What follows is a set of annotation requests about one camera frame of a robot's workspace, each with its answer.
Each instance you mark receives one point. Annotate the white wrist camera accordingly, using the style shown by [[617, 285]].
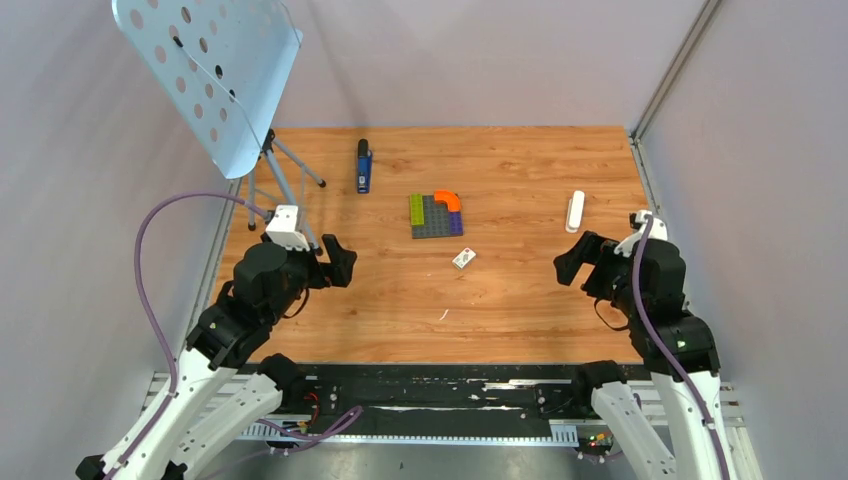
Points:
[[645, 225], [283, 229]]

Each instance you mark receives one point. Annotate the white staple box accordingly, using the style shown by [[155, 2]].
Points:
[[463, 258]]

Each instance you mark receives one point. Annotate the grey building baseplate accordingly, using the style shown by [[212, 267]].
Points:
[[436, 221]]

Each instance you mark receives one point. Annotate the blue black stapler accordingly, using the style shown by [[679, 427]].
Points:
[[364, 166]]

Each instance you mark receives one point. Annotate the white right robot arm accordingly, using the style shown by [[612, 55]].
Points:
[[677, 349]]

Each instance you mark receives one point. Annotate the light blue music stand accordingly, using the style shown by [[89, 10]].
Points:
[[225, 65]]

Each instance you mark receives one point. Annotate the orange curved brick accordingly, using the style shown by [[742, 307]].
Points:
[[449, 199]]

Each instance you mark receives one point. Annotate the white stapler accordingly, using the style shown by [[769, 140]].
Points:
[[574, 212]]

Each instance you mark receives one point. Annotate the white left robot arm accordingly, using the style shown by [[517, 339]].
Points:
[[173, 439]]

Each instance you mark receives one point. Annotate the blue building brick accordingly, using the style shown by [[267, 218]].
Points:
[[456, 223]]

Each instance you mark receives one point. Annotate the green building brick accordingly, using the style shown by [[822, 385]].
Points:
[[416, 210]]

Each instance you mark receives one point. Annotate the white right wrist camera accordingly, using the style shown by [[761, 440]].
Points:
[[645, 225]]

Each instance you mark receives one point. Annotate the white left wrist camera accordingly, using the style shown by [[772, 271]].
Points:
[[283, 229]]

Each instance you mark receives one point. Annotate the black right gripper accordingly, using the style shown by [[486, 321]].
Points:
[[591, 249]]

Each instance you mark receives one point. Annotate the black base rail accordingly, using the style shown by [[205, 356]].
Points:
[[444, 403]]

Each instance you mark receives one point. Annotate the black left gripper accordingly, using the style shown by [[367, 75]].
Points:
[[339, 270]]

